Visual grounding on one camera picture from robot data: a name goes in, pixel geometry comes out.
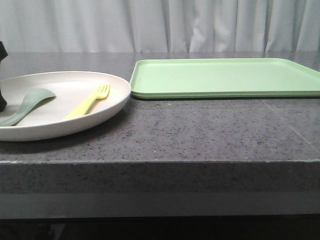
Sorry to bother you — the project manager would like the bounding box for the sage green spoon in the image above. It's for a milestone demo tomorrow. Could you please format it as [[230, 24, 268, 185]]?
[[0, 88, 56, 127]]

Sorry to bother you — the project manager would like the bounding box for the beige round plate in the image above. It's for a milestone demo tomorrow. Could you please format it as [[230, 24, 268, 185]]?
[[0, 71, 131, 142]]

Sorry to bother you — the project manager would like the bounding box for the light green tray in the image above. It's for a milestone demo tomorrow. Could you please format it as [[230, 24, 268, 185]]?
[[130, 58, 320, 99]]

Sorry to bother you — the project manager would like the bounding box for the yellow plastic fork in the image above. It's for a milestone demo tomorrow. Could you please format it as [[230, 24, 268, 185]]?
[[63, 83, 110, 120]]

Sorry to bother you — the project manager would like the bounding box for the white curtain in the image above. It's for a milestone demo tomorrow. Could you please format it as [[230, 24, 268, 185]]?
[[0, 0, 320, 53]]

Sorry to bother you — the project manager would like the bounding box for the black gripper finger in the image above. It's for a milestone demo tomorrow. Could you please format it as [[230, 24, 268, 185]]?
[[0, 41, 8, 112]]

